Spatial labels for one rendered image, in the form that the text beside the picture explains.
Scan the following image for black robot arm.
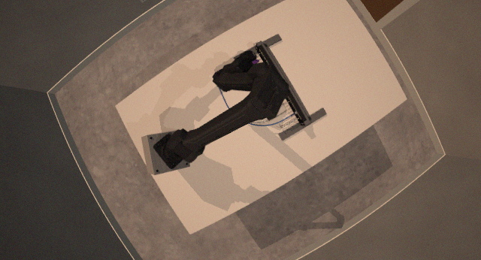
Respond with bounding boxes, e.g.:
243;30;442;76
153;50;290;169

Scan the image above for black patch panel rack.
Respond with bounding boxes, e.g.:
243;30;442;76
242;34;327;141

